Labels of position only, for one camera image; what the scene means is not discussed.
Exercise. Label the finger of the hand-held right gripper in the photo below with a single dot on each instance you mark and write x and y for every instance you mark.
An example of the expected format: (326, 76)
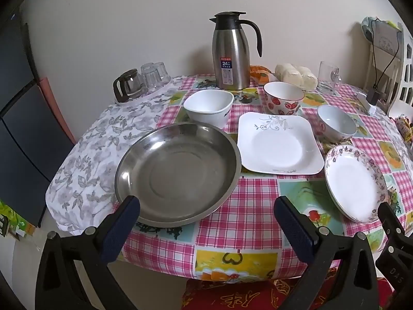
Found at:
(390, 219)

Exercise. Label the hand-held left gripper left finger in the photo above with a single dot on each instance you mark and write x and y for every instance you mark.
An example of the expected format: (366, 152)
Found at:
(119, 229)

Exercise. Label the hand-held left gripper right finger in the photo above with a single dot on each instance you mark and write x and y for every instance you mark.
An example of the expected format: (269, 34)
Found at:
(293, 232)

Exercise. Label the round floral rim plate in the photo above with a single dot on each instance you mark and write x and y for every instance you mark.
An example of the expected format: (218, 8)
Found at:
(351, 184)

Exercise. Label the stainless steel basin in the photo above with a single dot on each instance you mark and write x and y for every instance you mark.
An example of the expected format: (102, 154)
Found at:
(180, 174)

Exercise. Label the white square plate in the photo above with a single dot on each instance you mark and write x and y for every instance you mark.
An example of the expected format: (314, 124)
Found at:
(277, 148)

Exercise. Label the small red print bowl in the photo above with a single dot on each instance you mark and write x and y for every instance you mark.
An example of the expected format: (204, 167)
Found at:
(335, 126)

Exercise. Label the strawberry print bowl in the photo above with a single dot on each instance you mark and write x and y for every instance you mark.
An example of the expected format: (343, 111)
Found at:
(284, 105)

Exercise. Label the white square bowl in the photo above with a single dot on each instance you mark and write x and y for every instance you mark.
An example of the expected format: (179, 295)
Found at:
(209, 103)

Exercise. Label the grey floral cloth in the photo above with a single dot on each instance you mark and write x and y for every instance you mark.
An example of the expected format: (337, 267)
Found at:
(90, 155)

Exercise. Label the red chair cushion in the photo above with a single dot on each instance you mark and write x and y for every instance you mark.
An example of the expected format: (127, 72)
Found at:
(232, 297)

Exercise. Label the yellow snack packet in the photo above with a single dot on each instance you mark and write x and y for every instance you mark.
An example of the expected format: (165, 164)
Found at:
(406, 129)

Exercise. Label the green cardboard box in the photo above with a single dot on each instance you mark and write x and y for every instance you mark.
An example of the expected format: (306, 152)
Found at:
(13, 219)

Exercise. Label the white power strip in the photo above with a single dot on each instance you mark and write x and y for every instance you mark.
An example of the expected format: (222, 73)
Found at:
(364, 103)

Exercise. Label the black charger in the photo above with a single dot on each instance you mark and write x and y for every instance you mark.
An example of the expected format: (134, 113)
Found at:
(374, 96)

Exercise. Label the white chair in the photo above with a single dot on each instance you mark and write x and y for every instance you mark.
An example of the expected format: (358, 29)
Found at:
(405, 93)

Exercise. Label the dark cabinet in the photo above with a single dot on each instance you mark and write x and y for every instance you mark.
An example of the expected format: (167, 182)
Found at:
(25, 135)

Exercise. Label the salmon pink board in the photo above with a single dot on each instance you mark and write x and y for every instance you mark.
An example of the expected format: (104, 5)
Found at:
(55, 103)

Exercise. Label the clear glass mug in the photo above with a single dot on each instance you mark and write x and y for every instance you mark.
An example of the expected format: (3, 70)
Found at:
(326, 77)

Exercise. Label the clear drinking glass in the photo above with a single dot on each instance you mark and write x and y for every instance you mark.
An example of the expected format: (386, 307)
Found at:
(148, 76)
(163, 72)

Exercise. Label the bag of steamed buns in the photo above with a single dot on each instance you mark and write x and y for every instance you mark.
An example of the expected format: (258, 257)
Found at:
(296, 76)

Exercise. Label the orange snack packet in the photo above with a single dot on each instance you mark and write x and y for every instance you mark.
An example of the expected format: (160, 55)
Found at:
(259, 74)

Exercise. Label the grey hanging paper bag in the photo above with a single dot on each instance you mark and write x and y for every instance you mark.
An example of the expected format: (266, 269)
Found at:
(385, 42)

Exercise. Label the stainless steel thermos jug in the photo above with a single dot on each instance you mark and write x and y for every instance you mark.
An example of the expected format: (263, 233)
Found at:
(230, 55)

